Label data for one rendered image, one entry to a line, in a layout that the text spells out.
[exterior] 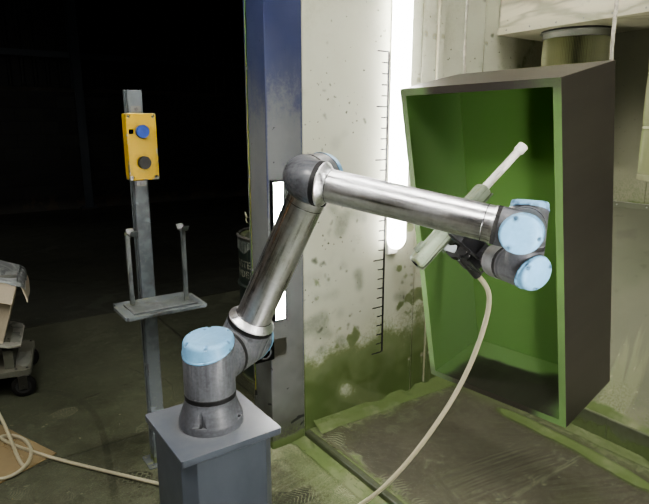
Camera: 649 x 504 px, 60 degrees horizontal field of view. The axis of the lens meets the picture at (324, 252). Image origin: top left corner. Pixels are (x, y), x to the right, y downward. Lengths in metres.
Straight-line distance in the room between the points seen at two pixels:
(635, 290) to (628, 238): 0.30
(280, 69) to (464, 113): 0.77
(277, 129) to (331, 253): 0.64
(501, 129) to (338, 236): 0.88
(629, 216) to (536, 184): 1.18
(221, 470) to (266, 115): 1.40
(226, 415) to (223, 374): 0.12
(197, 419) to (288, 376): 1.06
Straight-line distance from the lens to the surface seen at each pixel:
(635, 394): 3.03
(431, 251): 1.65
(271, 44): 2.43
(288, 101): 2.45
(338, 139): 2.60
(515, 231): 1.26
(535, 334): 2.55
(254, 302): 1.69
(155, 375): 2.63
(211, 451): 1.64
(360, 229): 2.72
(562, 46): 3.21
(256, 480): 1.78
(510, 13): 3.35
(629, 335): 3.12
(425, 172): 2.23
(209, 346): 1.61
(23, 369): 3.62
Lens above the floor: 1.50
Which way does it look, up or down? 13 degrees down
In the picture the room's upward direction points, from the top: straight up
